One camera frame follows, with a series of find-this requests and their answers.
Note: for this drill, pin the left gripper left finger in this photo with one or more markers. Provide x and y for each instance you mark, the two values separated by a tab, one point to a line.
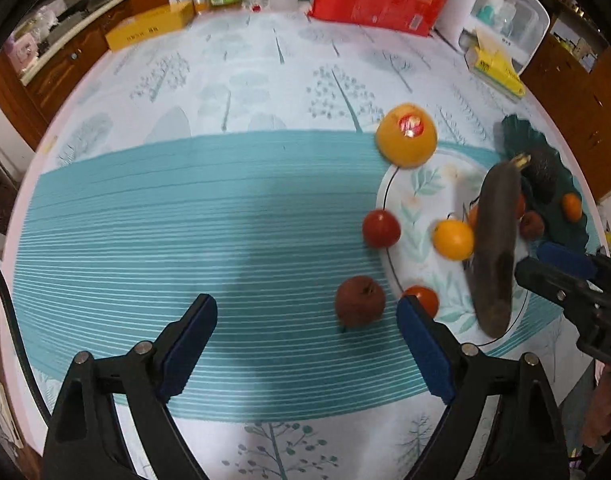
85	440

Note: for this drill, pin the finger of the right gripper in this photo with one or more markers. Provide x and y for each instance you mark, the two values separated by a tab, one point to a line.
575	293
567	261

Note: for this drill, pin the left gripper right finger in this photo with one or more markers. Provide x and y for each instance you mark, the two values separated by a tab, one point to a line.
526	439

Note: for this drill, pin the reddish brown lychee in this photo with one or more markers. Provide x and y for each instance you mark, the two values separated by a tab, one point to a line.
531	226

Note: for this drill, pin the red cherry tomato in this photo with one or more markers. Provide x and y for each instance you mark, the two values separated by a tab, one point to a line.
381	229
521	207
428	299

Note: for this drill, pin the overripe dark banana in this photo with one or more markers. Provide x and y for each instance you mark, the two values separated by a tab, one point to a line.
490	270

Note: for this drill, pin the orange mandarin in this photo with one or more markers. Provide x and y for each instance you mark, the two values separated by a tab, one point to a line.
472	216
453	239

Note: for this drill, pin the large orange with sticker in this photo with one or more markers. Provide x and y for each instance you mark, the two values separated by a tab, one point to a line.
407	136

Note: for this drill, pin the dark red wrinkled fruit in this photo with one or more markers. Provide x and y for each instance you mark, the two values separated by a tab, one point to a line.
359	301

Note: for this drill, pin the dark avocado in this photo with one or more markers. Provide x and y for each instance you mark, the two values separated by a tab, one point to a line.
541	174

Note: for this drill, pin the dark green leaf plate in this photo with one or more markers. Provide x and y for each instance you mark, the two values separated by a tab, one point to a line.
519	136

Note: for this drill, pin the yellow tissue pack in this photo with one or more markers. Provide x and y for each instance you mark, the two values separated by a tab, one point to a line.
488	60

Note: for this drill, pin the white storage box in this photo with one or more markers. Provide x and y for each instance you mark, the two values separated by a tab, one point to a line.
519	26

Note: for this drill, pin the tree pattern tablecloth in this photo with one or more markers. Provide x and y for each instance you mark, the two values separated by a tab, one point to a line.
237	158

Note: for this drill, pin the wooden cabinet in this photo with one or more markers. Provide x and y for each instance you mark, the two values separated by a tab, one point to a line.
31	101

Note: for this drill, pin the yellow cardboard box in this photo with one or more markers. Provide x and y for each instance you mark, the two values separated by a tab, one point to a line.
151	24

